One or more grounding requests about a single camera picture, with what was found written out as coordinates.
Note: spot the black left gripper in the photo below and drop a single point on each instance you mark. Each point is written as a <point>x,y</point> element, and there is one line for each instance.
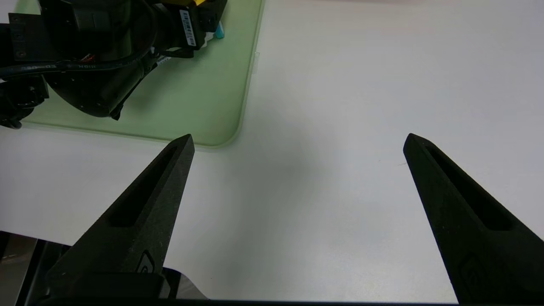
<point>208,17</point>

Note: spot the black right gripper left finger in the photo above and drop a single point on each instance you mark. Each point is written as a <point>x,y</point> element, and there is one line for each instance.
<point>140,221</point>

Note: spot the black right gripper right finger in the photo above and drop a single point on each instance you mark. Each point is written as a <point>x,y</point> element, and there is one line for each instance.
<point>480,238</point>

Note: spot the yellow duck toy car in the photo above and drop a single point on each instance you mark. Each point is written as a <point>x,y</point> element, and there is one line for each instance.
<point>219,32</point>

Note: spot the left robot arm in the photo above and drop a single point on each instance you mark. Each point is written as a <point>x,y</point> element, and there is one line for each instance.
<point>93,93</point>

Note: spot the light green plastic tray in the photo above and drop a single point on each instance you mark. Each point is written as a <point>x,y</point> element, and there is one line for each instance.
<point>191,97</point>

